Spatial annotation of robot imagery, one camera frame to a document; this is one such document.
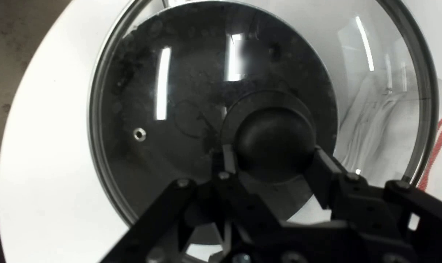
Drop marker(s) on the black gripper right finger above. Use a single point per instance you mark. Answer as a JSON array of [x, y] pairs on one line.
[[335, 180]]

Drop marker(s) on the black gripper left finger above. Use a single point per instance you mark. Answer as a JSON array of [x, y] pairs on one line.
[[230, 161]]

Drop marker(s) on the glass pot lid black knob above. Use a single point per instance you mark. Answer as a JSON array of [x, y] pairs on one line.
[[274, 139]]

